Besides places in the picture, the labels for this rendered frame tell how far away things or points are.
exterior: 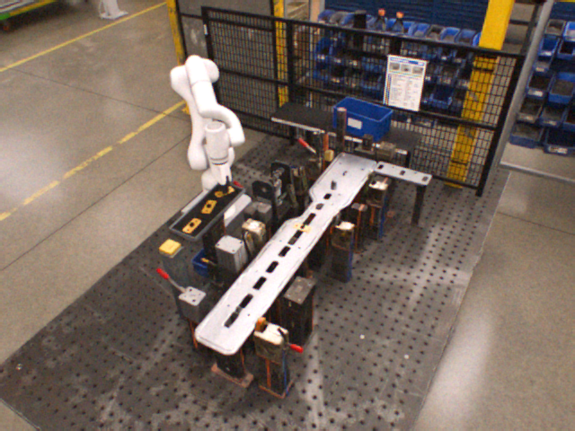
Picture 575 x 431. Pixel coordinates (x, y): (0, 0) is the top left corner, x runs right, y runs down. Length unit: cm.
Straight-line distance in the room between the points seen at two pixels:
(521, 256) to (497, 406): 123
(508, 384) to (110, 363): 210
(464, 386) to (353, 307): 96
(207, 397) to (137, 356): 38
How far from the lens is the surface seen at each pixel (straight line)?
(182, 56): 504
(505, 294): 341
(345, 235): 207
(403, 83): 271
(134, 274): 247
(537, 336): 327
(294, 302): 179
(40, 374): 227
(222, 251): 190
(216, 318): 180
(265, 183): 208
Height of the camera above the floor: 242
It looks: 41 degrees down
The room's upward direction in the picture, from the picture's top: 3 degrees counter-clockwise
